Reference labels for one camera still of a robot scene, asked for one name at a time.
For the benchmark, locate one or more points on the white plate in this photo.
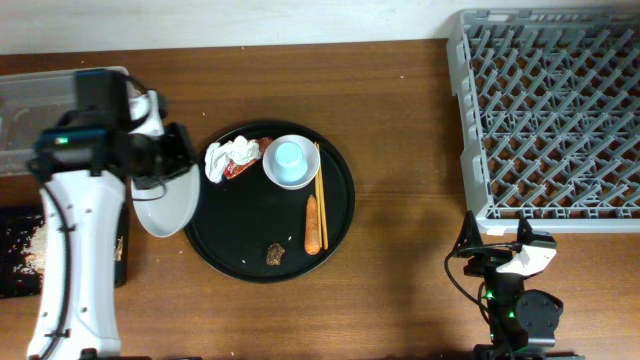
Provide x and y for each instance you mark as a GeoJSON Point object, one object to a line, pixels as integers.
{"type": "Point", "coordinates": [165, 210]}

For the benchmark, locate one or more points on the orange carrot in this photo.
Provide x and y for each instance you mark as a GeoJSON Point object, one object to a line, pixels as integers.
{"type": "Point", "coordinates": [311, 226]}

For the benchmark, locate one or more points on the red snack wrapper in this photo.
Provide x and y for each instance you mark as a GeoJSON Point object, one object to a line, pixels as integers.
{"type": "Point", "coordinates": [245, 165]}

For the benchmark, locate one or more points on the wooden chopstick right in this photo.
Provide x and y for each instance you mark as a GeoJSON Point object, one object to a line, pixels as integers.
{"type": "Point", "coordinates": [320, 196]}

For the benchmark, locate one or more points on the rice pile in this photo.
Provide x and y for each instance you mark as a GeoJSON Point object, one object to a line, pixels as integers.
{"type": "Point", "coordinates": [28, 245]}

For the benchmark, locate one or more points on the grey dishwasher rack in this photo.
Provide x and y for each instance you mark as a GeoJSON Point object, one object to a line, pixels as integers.
{"type": "Point", "coordinates": [549, 104]}

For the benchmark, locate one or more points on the clear plastic bin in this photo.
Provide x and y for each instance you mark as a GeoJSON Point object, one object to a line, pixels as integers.
{"type": "Point", "coordinates": [30, 104]}

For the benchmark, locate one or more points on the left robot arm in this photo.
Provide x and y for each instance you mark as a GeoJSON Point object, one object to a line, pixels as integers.
{"type": "Point", "coordinates": [100, 156]}

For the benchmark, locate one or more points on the round black tray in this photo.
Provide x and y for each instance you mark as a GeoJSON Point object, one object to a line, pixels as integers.
{"type": "Point", "coordinates": [237, 220]}

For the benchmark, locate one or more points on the wooden chopstick left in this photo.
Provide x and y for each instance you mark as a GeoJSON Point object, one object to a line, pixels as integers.
{"type": "Point", "coordinates": [317, 210]}

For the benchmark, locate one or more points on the light blue cup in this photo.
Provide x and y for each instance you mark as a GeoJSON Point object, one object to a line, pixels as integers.
{"type": "Point", "coordinates": [290, 163]}

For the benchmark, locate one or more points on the brown food scrap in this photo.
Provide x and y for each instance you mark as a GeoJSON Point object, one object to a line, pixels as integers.
{"type": "Point", "coordinates": [275, 253]}

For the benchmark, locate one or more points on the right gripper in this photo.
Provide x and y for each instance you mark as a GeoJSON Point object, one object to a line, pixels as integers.
{"type": "Point", "coordinates": [487, 260]}

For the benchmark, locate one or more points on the wooden chopstick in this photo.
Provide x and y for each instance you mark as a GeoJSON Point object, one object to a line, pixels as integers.
{"type": "Point", "coordinates": [320, 196]}
{"type": "Point", "coordinates": [317, 210]}

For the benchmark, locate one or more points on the black waste bin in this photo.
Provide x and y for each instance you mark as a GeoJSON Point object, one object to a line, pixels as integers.
{"type": "Point", "coordinates": [12, 284]}

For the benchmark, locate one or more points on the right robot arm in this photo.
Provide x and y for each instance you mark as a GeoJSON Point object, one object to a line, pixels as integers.
{"type": "Point", "coordinates": [522, 323]}

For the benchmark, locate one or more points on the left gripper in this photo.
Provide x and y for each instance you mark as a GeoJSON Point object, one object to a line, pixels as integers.
{"type": "Point", "coordinates": [182, 155]}

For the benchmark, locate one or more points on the white tissue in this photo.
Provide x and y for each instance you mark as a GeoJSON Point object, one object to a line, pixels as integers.
{"type": "Point", "coordinates": [223, 158]}

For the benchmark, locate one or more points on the white bowl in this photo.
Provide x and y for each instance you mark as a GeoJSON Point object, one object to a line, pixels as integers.
{"type": "Point", "coordinates": [310, 154]}

